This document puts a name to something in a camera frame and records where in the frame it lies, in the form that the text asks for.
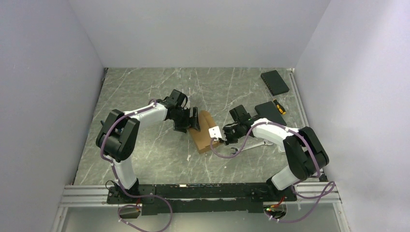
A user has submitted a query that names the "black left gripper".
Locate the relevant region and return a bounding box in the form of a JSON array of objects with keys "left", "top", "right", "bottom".
[{"left": 172, "top": 107, "right": 200, "bottom": 133}]

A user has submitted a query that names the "brown cardboard paper box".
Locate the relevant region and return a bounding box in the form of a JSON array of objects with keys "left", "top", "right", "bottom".
[{"left": 189, "top": 110, "right": 216, "bottom": 154}]

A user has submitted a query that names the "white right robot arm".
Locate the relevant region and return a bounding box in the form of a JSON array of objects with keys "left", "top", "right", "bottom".
[{"left": 220, "top": 105, "right": 329, "bottom": 201}]

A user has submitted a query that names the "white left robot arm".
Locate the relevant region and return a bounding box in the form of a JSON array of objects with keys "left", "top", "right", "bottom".
[{"left": 96, "top": 89, "right": 201, "bottom": 203}]

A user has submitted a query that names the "black flat box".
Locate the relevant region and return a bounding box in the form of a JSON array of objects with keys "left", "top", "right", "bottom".
[{"left": 261, "top": 70, "right": 290, "bottom": 96}]

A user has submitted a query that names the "silver combination wrench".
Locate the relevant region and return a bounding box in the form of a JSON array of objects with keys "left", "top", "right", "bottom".
[{"left": 232, "top": 141, "right": 274, "bottom": 155}]

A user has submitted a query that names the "clear plastic lid case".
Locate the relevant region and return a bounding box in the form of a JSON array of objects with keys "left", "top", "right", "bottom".
[{"left": 277, "top": 145, "right": 286, "bottom": 152}]

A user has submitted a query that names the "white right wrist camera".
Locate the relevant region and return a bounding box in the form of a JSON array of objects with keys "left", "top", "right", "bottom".
[{"left": 208, "top": 126, "right": 225, "bottom": 141}]

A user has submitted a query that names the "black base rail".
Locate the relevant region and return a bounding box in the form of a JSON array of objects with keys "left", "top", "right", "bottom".
[{"left": 107, "top": 182, "right": 296, "bottom": 216}]

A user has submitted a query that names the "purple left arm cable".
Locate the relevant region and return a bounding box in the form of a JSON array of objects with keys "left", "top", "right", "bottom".
[{"left": 100, "top": 99, "right": 174, "bottom": 232}]

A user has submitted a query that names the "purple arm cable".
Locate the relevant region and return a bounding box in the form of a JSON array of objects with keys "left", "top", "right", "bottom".
[
  {"left": 209, "top": 121, "right": 336, "bottom": 224},
  {"left": 100, "top": 99, "right": 174, "bottom": 232}
]

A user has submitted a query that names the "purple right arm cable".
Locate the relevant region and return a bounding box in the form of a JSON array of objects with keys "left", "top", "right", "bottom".
[{"left": 209, "top": 121, "right": 336, "bottom": 224}]

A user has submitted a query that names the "aluminium frame rail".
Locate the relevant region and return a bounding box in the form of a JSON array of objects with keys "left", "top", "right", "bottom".
[{"left": 51, "top": 182, "right": 351, "bottom": 232}]

